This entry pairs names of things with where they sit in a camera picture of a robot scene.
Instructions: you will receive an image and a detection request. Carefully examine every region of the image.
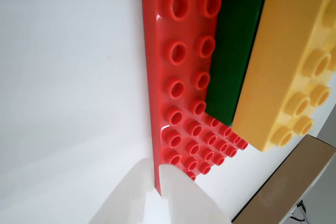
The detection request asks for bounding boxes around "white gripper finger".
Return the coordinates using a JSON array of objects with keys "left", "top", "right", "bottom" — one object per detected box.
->
[
  {"left": 88, "top": 157, "right": 154, "bottom": 224},
  {"left": 158, "top": 163, "right": 229, "bottom": 224}
]

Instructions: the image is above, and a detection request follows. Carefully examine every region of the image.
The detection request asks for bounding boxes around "yellow lego brick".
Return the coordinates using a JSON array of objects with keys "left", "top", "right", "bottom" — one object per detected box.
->
[{"left": 232, "top": 0, "right": 336, "bottom": 153}]

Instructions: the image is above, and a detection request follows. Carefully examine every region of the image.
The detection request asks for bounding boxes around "red lego baseplate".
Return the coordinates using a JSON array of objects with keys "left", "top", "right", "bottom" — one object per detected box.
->
[{"left": 140, "top": 0, "right": 305, "bottom": 198}]

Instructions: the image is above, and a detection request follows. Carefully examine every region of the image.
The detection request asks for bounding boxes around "green lego brick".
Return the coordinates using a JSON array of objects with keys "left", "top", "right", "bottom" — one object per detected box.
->
[{"left": 204, "top": 0, "right": 270, "bottom": 127}]

